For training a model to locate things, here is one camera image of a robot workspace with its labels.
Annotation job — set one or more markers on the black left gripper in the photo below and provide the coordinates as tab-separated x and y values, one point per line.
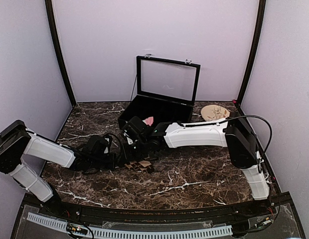
112	162

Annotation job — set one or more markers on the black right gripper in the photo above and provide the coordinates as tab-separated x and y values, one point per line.
127	156

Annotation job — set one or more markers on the brown argyle sock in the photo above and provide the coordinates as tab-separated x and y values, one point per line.
140	166

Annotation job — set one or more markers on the pink teal patterned sock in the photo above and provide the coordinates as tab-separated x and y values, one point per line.
149	121

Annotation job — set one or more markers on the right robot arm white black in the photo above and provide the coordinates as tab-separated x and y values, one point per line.
232	132

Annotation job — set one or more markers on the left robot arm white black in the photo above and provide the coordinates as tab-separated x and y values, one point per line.
17	140

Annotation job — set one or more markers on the small circuit board with leds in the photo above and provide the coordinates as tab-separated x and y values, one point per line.
76	229

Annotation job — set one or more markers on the black display case glass lid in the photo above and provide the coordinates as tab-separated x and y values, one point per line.
166	90

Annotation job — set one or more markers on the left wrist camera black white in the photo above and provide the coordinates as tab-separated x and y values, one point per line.
99	145

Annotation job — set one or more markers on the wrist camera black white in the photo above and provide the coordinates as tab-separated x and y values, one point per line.
99	145
136	130

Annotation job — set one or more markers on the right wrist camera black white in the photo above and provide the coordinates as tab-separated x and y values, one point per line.
136	130

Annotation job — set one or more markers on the white slotted cable duct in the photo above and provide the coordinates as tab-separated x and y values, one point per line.
132	231

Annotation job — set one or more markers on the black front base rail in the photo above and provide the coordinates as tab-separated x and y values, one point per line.
275	218

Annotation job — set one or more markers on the black left frame post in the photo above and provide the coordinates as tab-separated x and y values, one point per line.
58	51

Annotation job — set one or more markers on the black frame post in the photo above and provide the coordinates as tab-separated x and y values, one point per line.
58	51
253	52

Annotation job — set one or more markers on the black right frame post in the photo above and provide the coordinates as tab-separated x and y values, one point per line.
253	52

